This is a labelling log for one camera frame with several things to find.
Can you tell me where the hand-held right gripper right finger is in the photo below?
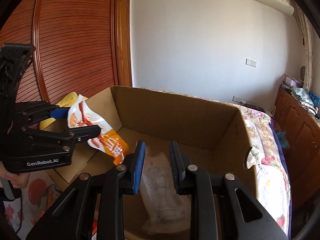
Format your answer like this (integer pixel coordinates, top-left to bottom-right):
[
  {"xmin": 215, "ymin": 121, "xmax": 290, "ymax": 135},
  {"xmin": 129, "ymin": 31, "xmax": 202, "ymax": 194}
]
[{"xmin": 169, "ymin": 140, "xmax": 288, "ymax": 240}]

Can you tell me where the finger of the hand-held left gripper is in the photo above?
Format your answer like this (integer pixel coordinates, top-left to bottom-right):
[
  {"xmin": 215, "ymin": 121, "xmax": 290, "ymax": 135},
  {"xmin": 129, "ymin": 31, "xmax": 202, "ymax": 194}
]
[
  {"xmin": 14, "ymin": 124, "xmax": 101, "ymax": 155},
  {"xmin": 14, "ymin": 101, "xmax": 70, "ymax": 130}
]

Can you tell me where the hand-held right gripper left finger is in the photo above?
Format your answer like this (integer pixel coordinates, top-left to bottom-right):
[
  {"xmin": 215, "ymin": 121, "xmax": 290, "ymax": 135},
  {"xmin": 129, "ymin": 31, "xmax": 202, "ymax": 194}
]
[{"xmin": 26, "ymin": 140, "xmax": 147, "ymax": 240}]

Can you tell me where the clear white snack packet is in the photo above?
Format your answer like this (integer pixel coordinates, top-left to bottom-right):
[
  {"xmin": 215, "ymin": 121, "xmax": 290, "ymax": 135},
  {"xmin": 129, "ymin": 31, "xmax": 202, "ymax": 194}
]
[{"xmin": 139, "ymin": 144, "xmax": 190, "ymax": 230}]

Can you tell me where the cardboard box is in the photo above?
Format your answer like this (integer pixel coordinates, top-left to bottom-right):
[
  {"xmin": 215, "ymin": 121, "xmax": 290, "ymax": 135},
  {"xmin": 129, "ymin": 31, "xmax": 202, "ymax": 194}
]
[{"xmin": 40, "ymin": 86, "xmax": 260, "ymax": 240}]

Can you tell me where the person's left hand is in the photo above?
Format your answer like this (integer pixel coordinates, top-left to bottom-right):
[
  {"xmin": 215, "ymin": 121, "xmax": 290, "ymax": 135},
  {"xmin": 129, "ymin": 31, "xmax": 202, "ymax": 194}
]
[{"xmin": 0, "ymin": 161, "xmax": 29, "ymax": 189}]

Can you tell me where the yellow plush toy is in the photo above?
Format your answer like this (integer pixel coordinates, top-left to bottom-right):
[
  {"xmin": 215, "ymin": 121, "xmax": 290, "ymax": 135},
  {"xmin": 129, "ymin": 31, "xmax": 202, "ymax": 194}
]
[{"xmin": 39, "ymin": 92, "xmax": 80, "ymax": 130}]

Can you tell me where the small orange snack packet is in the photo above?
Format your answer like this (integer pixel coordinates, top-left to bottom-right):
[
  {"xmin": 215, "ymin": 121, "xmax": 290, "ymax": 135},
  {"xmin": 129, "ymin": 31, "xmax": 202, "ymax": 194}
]
[{"xmin": 46, "ymin": 182, "xmax": 63, "ymax": 205}]

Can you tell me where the wooden slatted wardrobe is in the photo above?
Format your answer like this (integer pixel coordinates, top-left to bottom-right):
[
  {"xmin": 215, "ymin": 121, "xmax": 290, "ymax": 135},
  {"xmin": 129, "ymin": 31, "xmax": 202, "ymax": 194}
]
[{"xmin": 0, "ymin": 0, "xmax": 119, "ymax": 105}]

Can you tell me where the wooden door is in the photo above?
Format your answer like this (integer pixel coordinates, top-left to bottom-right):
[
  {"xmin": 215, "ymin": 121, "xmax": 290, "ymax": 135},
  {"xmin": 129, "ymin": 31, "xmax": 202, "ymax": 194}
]
[{"xmin": 116, "ymin": 0, "xmax": 133, "ymax": 88}]

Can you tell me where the floral blanket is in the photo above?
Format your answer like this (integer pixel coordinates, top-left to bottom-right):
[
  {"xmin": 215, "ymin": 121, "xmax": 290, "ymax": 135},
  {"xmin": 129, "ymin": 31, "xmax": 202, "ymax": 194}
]
[{"xmin": 0, "ymin": 88, "xmax": 293, "ymax": 240}]

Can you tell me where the black device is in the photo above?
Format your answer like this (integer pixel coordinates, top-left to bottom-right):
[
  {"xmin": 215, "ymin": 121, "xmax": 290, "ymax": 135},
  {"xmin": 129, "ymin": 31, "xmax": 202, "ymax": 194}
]
[{"xmin": 246, "ymin": 102, "xmax": 265, "ymax": 113}]

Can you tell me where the blue plastic bag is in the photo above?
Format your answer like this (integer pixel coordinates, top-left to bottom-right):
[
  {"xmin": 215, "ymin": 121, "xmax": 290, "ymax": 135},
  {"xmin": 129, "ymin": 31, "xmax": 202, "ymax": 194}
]
[{"xmin": 275, "ymin": 130, "xmax": 290, "ymax": 148}]

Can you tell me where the wooden desk with clutter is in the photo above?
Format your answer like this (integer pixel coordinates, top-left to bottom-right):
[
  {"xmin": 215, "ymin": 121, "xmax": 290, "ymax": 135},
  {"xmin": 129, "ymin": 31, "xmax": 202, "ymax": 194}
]
[{"xmin": 271, "ymin": 86, "xmax": 320, "ymax": 205}]

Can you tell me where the teal patterned packet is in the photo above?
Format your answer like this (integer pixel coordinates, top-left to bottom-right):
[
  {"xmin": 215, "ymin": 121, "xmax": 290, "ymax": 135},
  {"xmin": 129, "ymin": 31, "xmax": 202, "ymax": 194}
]
[{"xmin": 291, "ymin": 87, "xmax": 310, "ymax": 103}]

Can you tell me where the pink box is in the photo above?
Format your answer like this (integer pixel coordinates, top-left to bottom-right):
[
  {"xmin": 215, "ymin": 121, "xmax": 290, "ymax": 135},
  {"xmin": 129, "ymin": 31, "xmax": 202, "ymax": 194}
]
[{"xmin": 284, "ymin": 74, "xmax": 300, "ymax": 86}]

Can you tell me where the blue box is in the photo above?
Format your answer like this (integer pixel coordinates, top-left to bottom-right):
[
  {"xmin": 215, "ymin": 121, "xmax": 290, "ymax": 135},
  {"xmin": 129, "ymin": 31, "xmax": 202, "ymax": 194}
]
[{"xmin": 307, "ymin": 91, "xmax": 320, "ymax": 106}]

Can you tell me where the patterned curtain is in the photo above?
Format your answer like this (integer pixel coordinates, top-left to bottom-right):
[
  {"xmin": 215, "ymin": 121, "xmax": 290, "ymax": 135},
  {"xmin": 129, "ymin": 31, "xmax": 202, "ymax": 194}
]
[{"xmin": 292, "ymin": 2, "xmax": 316, "ymax": 95}]

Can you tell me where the black cable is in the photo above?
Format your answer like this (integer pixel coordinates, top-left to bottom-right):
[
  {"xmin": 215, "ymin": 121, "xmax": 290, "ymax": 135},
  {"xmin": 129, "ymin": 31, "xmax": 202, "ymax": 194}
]
[{"xmin": 14, "ymin": 195, "xmax": 23, "ymax": 233}]

